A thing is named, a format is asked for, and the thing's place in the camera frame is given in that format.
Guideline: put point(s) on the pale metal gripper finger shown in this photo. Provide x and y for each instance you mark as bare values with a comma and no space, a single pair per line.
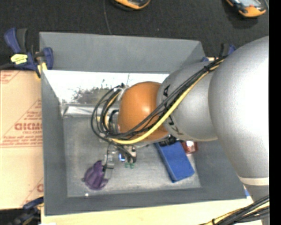
108,170
110,156

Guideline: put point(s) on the purple toy eggplant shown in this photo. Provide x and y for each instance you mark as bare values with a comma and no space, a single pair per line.
94,178

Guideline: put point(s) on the blue flat block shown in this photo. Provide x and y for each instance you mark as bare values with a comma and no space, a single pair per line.
178,163

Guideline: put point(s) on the brown cardboard board red print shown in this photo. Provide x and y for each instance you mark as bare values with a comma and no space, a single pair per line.
18,107

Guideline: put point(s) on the grey metal bin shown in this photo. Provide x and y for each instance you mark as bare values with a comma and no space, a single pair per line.
84,53

